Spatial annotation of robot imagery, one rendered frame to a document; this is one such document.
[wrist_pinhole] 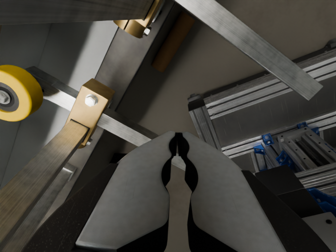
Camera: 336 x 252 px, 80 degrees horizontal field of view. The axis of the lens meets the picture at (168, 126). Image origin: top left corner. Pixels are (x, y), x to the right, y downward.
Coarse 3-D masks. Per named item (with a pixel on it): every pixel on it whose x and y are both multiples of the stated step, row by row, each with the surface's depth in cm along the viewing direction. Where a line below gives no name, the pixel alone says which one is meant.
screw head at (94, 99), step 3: (87, 96) 35; (90, 96) 34; (93, 96) 35; (87, 99) 34; (90, 99) 34; (93, 99) 34; (96, 99) 35; (87, 102) 34; (90, 102) 34; (93, 102) 34; (96, 102) 35; (90, 105) 35
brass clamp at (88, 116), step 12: (84, 84) 35; (96, 84) 37; (84, 96) 35; (96, 96) 35; (108, 96) 36; (72, 108) 36; (84, 108) 36; (96, 108) 36; (84, 120) 37; (96, 120) 37; (84, 144) 40
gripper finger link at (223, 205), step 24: (192, 144) 11; (192, 168) 9; (216, 168) 9; (240, 168) 9; (192, 192) 8; (216, 192) 8; (240, 192) 8; (192, 216) 7; (216, 216) 7; (240, 216) 7; (264, 216) 7; (192, 240) 7; (216, 240) 6; (240, 240) 6; (264, 240) 6
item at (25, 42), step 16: (0, 32) 37; (16, 32) 40; (32, 32) 45; (0, 48) 39; (16, 48) 43; (32, 48) 49; (0, 64) 41; (16, 64) 46; (32, 64) 53; (0, 128) 55; (16, 128) 64; (0, 144) 60; (0, 160) 66; (0, 176) 73
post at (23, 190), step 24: (72, 120) 37; (48, 144) 30; (72, 144) 33; (24, 168) 25; (48, 168) 27; (0, 192) 22; (24, 192) 23; (0, 216) 20; (24, 216) 23; (0, 240) 19
